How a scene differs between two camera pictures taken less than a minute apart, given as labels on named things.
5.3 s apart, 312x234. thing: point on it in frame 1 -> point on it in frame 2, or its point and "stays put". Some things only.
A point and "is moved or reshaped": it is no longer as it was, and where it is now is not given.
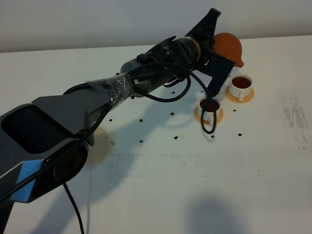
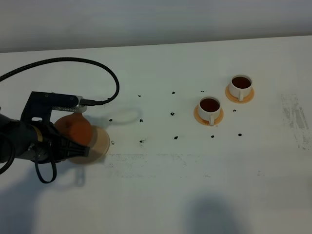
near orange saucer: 198,116 stays put
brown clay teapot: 229,47 is moved or reshaped
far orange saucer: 235,99 stays put
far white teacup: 240,86 stays put
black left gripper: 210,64 -> 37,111
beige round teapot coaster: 97,153 stays put
